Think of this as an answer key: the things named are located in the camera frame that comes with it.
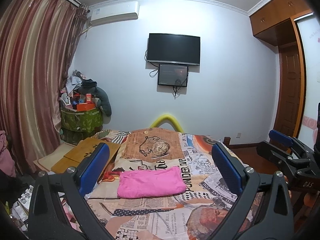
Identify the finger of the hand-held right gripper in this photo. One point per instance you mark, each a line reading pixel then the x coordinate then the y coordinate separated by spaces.
pixel 281 136
pixel 272 156

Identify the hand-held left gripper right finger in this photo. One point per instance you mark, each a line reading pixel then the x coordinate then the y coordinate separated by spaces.
pixel 226 165

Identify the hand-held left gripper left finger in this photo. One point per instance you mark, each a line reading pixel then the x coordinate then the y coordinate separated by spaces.
pixel 100 160

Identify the pink knit cardigan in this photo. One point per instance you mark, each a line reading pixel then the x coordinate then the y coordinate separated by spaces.
pixel 150 182

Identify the wooden lap table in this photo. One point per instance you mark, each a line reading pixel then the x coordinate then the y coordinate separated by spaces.
pixel 75 155

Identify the dark green storage box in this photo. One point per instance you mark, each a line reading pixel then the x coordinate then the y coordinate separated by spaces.
pixel 70 136

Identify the green leaf print storage box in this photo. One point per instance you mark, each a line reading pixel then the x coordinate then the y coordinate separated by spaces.
pixel 82 120

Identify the brown wooden door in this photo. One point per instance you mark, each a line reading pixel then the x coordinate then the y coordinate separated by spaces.
pixel 290 92

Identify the orange box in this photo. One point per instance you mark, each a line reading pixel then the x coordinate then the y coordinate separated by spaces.
pixel 86 107

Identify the beige mat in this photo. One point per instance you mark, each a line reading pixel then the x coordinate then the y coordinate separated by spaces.
pixel 45 160

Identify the small red carton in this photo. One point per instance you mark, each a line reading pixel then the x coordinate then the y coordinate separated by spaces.
pixel 88 98

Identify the yellow foam tube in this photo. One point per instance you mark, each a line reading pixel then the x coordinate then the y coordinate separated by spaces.
pixel 166 117

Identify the black cloth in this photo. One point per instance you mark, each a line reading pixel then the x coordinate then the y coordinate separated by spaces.
pixel 88 83

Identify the newspaper print bedsheet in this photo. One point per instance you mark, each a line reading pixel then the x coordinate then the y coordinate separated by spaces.
pixel 155 217

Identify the pile of white papers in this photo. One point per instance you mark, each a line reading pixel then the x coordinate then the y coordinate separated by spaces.
pixel 22 200

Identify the dark cloth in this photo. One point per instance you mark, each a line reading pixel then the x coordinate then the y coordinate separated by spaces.
pixel 12 187

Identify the pink garment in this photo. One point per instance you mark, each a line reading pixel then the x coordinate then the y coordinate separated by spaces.
pixel 6 155

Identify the striped red curtain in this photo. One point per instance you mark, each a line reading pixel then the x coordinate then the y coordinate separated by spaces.
pixel 32 80

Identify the small black monitor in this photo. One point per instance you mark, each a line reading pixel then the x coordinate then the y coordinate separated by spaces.
pixel 172 75

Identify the wooden overhead cabinet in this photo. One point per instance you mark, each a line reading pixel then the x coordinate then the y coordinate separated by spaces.
pixel 270 22

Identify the large black television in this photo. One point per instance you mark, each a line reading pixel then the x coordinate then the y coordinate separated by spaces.
pixel 173 48

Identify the white air conditioner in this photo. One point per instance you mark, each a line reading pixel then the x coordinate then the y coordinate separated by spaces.
pixel 113 13

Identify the wooden bed post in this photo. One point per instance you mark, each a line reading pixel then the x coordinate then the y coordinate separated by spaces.
pixel 227 141

